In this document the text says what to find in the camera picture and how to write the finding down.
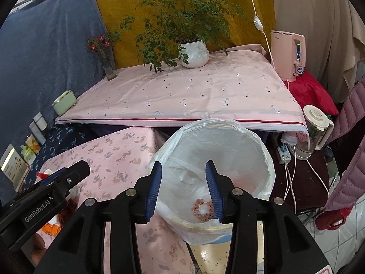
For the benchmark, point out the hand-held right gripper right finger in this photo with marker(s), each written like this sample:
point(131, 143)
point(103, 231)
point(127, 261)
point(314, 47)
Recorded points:
point(212, 191)

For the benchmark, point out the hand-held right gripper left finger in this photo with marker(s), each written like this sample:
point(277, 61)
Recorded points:
point(154, 188)

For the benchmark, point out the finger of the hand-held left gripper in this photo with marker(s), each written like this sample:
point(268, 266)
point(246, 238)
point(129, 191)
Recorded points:
point(72, 174)

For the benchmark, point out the orange snack wrapper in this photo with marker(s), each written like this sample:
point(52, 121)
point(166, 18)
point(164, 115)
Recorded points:
point(51, 228)

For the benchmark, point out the red paper cup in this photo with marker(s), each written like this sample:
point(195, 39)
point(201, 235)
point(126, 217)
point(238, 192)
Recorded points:
point(45, 173)

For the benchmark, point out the trash bin with white liner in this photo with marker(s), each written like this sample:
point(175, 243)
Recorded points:
point(228, 142)

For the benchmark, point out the pink hair scrunchie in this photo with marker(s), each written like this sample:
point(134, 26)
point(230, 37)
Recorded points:
point(196, 205)

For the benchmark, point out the navy leaf print cloth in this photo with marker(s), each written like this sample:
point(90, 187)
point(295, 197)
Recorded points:
point(62, 139)

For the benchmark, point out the pink rabbit print cloth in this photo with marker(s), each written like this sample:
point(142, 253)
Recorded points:
point(114, 159)

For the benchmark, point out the green tissue pack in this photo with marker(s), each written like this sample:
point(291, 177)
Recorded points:
point(28, 155)

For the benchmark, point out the orange print small box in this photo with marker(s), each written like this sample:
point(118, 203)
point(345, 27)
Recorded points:
point(32, 144)

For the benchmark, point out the white desk calendar card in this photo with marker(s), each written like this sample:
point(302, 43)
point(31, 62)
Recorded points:
point(12, 167)

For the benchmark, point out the white cosmetic tube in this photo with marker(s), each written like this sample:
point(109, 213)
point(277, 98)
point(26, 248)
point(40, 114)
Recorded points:
point(37, 134)

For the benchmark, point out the white cosmetic jar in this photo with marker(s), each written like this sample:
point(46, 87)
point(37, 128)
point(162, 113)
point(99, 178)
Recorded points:
point(40, 122)

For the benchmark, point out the green tissue box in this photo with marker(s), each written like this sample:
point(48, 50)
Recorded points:
point(64, 104)

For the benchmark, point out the white power strip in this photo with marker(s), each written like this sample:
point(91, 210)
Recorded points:
point(283, 152)

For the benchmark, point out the pink dotted tablecloth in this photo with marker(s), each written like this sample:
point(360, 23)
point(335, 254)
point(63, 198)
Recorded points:
point(185, 100)

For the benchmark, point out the dark stool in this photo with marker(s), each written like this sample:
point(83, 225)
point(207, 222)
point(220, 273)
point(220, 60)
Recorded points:
point(308, 182)

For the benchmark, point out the glass vase with red flowers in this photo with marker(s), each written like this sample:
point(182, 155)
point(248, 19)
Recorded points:
point(109, 68)

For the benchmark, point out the red plastic container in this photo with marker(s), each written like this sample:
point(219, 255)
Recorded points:
point(333, 219)

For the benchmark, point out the blue hanging cloth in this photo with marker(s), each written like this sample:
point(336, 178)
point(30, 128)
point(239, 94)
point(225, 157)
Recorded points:
point(48, 48)

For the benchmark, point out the red cloth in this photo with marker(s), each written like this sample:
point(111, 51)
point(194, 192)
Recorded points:
point(310, 94)

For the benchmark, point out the green plant in white pot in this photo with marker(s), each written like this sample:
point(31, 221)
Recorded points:
point(194, 54)

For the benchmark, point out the pink padded jacket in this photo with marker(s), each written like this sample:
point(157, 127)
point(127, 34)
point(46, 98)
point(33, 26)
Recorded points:
point(350, 148)

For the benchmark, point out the pink water dispenser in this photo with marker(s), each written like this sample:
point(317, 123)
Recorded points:
point(283, 54)

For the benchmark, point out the yellow hanging cloth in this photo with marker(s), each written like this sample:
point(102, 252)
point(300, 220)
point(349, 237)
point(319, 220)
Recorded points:
point(122, 0)

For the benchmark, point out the beige hanging cloth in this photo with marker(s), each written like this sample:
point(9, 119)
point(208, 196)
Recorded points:
point(319, 14)

